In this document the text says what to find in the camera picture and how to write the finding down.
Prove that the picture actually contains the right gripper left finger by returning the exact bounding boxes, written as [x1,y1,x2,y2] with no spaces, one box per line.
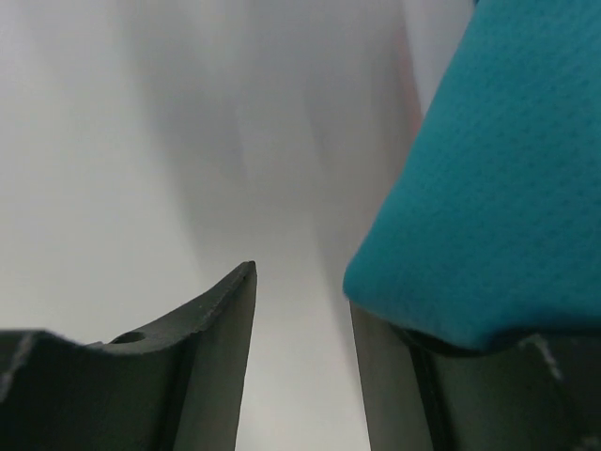
[1,261,257,450]

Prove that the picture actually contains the teal t-shirt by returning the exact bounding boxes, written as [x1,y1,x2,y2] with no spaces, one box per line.
[343,1,600,350]

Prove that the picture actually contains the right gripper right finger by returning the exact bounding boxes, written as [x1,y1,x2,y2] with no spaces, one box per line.
[351,308,600,450]

